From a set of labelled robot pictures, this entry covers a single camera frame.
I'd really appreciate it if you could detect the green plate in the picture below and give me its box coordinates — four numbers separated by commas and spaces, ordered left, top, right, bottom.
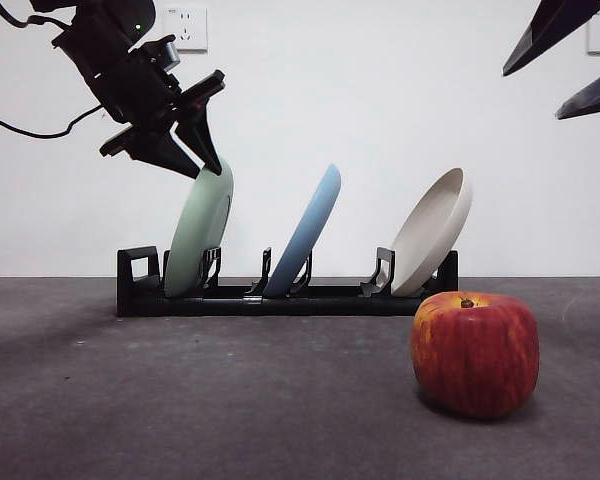
163, 154, 235, 297

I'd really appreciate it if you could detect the red apple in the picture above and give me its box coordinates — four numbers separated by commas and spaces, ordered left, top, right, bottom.
410, 291, 540, 420

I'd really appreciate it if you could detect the blue plate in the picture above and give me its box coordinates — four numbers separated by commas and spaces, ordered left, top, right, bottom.
263, 163, 343, 297

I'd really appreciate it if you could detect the black plate rack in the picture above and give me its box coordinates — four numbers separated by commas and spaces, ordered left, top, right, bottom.
117, 244, 459, 319

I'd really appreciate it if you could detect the beige plate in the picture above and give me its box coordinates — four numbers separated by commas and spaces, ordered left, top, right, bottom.
390, 167, 475, 297

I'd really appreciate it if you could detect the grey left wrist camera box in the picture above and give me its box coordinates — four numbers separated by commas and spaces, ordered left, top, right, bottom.
154, 35, 182, 72

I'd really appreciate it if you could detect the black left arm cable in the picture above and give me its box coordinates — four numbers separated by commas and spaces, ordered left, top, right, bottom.
0, 0, 104, 139

